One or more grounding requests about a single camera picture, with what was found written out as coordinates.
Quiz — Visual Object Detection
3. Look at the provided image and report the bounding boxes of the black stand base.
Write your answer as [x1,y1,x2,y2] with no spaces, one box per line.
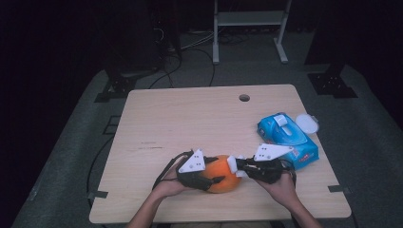
[94,65,160,104]
[307,61,359,99]

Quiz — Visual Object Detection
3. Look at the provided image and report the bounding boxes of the white floor cables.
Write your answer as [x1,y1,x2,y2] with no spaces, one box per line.
[180,30,217,51]

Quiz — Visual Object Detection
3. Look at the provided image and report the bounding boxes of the person's left hand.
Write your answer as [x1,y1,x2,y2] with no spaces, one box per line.
[151,163,192,201]

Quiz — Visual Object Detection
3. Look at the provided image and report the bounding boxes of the white oval lid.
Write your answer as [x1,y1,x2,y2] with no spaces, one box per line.
[295,112,320,135]

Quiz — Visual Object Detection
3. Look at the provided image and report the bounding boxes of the white metal stand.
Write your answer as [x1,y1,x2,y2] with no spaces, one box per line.
[212,0,293,66]

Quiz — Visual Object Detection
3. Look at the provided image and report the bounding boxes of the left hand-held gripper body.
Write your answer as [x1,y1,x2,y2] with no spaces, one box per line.
[175,148,214,192]

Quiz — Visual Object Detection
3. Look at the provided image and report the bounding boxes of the blue wet wipe pack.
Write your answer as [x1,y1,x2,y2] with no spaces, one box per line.
[257,111,320,171]

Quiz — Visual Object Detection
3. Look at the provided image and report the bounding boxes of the hand-held gripper cable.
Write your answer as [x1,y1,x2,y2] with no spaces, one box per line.
[151,149,195,192]
[278,158,297,188]

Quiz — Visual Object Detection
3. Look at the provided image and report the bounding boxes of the thin black cable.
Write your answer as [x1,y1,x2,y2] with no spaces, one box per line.
[86,135,116,207]

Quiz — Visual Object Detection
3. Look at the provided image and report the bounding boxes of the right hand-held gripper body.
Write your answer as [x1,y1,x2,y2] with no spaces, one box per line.
[246,142,295,185]

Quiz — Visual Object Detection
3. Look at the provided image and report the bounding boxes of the orange plush toy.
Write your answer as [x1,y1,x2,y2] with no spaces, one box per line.
[201,154,243,195]

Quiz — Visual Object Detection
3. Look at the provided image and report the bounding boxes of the black tape strip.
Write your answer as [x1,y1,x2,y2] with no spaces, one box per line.
[327,184,352,195]
[86,190,109,200]

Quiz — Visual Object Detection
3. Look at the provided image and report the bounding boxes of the black floor cable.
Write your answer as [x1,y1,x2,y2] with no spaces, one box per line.
[148,47,217,89]

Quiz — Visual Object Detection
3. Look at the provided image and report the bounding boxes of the person's right hand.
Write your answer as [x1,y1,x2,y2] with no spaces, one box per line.
[256,171,297,211]

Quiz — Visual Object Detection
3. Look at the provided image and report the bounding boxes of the right hand-held gripper cable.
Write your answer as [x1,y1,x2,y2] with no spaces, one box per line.
[278,158,297,188]

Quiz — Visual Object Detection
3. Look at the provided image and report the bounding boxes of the white wet wipe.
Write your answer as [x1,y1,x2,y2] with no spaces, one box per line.
[226,154,252,179]

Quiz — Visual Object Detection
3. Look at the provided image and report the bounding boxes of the left hand-held gripper cable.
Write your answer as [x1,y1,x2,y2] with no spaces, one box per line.
[151,149,195,192]

